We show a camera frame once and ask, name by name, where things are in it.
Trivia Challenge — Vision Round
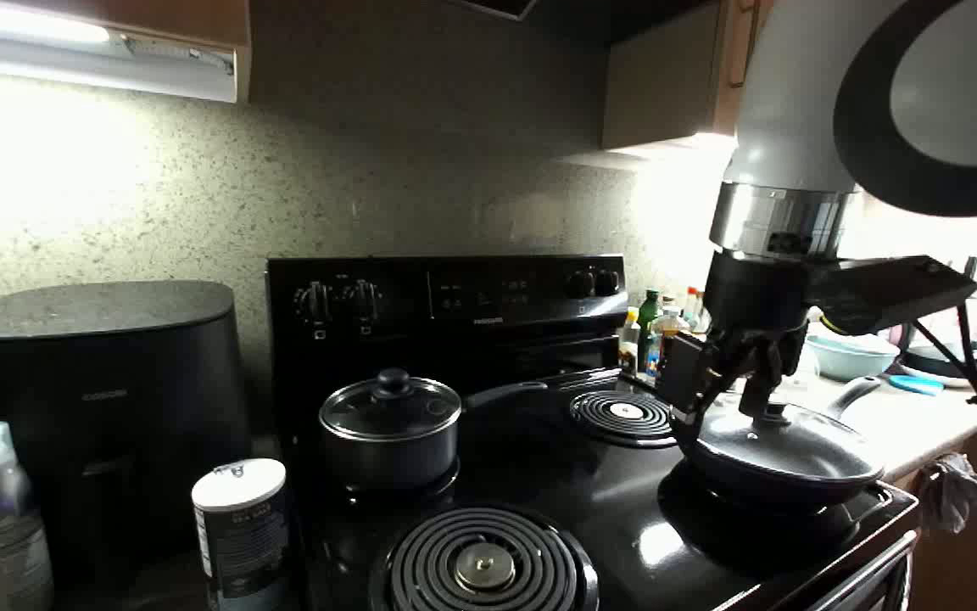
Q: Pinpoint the teal bowl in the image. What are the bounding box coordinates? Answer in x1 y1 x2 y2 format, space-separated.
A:
807 324 904 384

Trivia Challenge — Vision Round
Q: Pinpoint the canister with white lid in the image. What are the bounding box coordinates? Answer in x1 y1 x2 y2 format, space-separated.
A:
186 456 296 611

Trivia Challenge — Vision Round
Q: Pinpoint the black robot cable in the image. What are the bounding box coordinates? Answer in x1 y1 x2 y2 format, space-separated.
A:
908 255 977 467

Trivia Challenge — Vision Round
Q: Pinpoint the small glass saucepan lid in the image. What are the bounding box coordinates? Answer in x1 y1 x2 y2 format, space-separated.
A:
317 362 470 449

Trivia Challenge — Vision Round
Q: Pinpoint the grey hanging cloth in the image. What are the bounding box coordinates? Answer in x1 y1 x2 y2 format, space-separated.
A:
916 449 977 538

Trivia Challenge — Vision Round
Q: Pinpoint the green glass bottle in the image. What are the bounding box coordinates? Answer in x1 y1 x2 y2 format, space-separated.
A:
636 288 666 378

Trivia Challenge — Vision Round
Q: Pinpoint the under-cabinet light strip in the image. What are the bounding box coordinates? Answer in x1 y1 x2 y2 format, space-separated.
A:
0 0 254 109

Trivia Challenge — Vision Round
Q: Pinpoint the black air fryer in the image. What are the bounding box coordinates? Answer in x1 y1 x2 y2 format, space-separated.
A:
0 278 253 582

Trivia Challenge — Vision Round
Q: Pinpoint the black electric stove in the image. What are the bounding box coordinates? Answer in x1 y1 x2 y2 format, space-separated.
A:
266 250 927 611

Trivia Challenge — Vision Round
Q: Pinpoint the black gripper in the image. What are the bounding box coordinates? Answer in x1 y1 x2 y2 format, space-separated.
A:
655 250 820 427

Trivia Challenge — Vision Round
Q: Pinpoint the black pot front right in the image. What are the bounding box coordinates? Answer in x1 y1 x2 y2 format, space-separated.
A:
670 378 889 520

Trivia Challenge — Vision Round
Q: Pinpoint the small black coil burner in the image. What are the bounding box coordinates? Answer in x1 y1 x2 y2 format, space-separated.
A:
562 384 681 450

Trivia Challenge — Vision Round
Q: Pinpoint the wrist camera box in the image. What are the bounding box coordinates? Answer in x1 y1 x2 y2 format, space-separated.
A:
810 250 977 340

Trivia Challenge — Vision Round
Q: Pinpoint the wooden wall cabinet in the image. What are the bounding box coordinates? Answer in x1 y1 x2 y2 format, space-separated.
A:
93 0 254 49
597 0 776 151

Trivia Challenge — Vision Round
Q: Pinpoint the large black coil burner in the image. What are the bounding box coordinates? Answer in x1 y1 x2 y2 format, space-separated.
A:
366 501 605 611

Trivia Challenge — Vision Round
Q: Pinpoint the clear bottle white cap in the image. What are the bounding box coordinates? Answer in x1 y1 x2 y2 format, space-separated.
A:
0 416 58 611

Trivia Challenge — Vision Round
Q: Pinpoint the blue plate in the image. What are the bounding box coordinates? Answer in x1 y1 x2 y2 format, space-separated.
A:
884 362 950 396

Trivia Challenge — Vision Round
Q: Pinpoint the large glass pan lid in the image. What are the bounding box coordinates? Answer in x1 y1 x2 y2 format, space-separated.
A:
671 402 884 494

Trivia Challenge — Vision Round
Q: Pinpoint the dark bottle yellow cap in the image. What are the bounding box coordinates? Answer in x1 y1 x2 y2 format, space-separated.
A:
618 306 645 378

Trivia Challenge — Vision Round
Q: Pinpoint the small black saucepan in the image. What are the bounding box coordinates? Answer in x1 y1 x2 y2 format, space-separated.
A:
317 368 628 494

